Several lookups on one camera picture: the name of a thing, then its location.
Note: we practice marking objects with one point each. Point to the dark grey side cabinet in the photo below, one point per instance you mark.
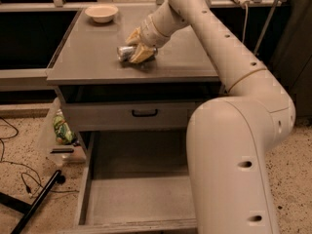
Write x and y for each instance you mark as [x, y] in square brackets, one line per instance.
[292, 59]

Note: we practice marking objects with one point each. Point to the grey drawer cabinet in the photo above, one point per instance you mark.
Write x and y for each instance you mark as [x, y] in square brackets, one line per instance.
[87, 69]

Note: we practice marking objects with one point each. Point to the white bowl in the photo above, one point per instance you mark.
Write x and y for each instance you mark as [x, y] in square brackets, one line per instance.
[102, 13]

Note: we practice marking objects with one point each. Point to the silver redbull can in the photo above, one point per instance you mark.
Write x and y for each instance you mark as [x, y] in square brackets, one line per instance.
[124, 53]

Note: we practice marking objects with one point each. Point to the closed grey upper drawer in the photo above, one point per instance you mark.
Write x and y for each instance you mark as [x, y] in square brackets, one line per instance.
[83, 117]

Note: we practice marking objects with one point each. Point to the grey horizontal rail beam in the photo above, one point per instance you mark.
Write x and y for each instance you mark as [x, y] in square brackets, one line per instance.
[12, 80]

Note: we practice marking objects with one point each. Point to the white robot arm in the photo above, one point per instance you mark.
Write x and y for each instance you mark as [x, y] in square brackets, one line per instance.
[227, 137]

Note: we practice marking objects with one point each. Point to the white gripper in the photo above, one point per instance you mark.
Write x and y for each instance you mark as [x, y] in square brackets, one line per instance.
[150, 33]

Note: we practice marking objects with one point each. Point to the black drawer handle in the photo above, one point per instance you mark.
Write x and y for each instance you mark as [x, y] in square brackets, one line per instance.
[144, 113]

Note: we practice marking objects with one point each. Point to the clear plastic storage bin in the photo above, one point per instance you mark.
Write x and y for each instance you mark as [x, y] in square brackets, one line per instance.
[58, 153]

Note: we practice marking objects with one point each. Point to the open grey lower drawer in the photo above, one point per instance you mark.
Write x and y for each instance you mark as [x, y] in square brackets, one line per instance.
[135, 183]

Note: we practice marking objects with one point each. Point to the green snack bag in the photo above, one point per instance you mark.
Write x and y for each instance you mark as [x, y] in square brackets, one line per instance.
[63, 133]

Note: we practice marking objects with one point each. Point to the black stand pole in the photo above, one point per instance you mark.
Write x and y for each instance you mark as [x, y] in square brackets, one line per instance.
[37, 202]

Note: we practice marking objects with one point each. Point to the grey metal diagonal rod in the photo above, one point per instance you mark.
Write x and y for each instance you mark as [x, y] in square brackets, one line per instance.
[264, 28]

